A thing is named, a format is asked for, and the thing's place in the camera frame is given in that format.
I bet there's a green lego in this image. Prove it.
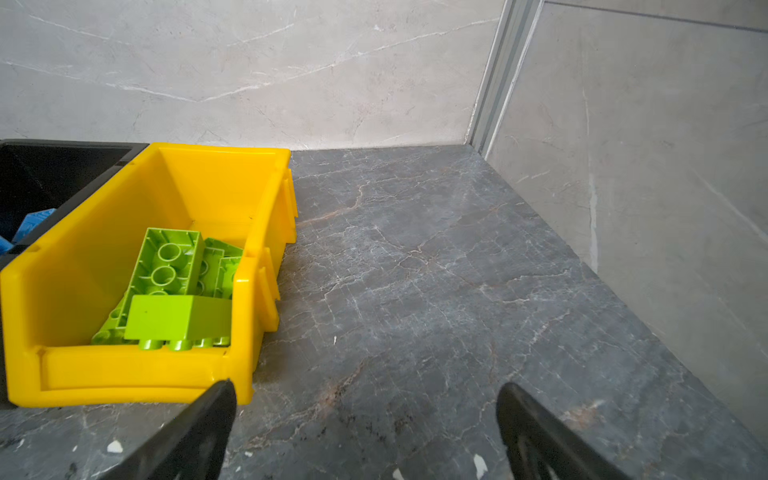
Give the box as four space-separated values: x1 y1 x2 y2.
194 238 243 300
91 297 130 345
119 228 204 322
124 295 233 352

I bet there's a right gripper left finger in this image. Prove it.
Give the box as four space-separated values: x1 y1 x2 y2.
102 380 237 479

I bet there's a yellow storage bin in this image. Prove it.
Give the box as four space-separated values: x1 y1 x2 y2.
1 143 298 408

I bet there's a right black storage bin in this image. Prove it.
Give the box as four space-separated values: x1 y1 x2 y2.
1 139 148 267

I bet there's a blue lego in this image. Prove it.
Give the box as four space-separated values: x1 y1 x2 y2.
1 209 55 254

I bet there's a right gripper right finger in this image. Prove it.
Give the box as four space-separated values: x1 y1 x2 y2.
496 382 628 479

